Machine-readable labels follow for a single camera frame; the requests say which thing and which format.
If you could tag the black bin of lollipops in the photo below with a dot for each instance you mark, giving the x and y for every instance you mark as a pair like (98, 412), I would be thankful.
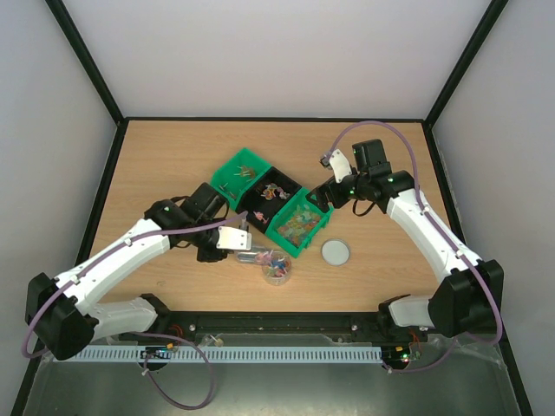
(266, 197)

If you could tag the metal scoop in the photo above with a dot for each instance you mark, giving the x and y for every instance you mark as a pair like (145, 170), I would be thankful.
(258, 257)

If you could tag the white jar lid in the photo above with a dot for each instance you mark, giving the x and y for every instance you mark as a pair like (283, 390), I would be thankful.
(335, 252)

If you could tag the green bin of mixed candies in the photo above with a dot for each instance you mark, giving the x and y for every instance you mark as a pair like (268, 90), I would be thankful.
(239, 175)

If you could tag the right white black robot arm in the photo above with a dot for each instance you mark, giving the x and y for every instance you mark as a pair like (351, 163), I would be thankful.
(470, 288)

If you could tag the clear plastic jar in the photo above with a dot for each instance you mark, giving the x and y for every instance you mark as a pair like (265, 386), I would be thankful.
(276, 267)

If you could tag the black aluminium frame rail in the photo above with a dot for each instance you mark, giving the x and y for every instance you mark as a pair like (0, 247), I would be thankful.
(277, 323)

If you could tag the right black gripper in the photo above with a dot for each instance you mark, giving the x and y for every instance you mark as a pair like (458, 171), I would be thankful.
(323, 195)

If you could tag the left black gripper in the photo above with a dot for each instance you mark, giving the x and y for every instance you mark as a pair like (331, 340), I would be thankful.
(205, 256)

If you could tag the slotted grey cable duct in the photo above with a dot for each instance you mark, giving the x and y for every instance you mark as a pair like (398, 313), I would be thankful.
(231, 355)

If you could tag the green bin of gummy candies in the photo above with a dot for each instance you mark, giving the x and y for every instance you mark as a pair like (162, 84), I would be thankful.
(293, 227)

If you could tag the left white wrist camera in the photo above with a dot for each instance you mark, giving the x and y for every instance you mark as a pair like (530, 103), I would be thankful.
(230, 238)

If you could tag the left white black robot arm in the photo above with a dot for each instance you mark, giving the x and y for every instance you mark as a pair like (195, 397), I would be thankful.
(64, 311)

